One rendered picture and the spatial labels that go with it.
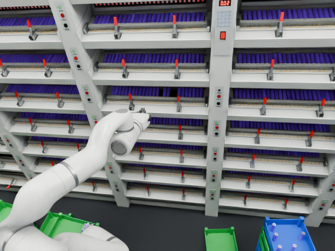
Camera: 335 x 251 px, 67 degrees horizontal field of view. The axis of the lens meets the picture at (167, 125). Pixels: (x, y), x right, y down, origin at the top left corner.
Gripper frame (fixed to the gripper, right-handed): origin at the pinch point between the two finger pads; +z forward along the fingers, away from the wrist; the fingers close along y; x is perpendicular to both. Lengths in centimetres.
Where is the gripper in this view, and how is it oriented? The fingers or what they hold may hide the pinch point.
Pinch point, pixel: (142, 112)
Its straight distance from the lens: 117.9
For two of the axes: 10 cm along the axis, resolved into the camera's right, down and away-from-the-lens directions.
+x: -0.4, -8.9, -4.5
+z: 1.7, -4.5, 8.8
